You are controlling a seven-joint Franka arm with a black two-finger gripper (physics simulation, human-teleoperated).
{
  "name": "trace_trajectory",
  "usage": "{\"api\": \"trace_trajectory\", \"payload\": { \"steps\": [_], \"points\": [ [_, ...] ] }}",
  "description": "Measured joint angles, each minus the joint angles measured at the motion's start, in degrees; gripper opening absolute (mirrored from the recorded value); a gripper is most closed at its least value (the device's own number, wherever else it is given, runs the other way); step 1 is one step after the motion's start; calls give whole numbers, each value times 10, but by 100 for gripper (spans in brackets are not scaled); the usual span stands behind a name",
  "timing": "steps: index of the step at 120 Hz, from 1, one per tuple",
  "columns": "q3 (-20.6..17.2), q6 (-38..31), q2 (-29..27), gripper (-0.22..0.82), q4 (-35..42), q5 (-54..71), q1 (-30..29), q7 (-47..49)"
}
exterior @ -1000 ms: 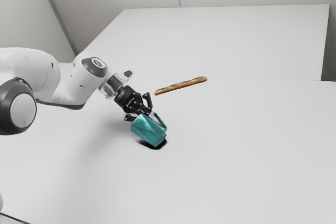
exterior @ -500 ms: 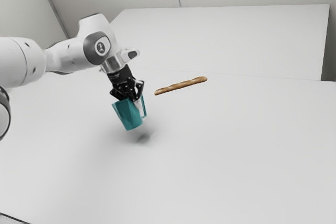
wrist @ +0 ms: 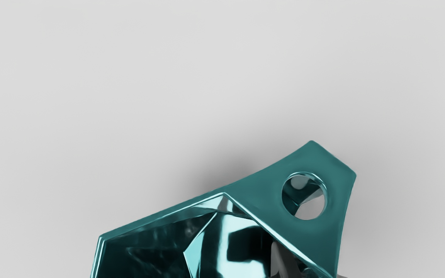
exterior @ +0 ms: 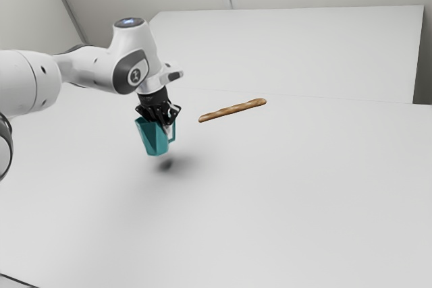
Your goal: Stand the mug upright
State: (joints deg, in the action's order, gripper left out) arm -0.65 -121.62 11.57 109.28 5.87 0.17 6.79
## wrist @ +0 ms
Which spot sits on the teal faceted mug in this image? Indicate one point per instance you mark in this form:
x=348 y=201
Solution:
x=261 y=193

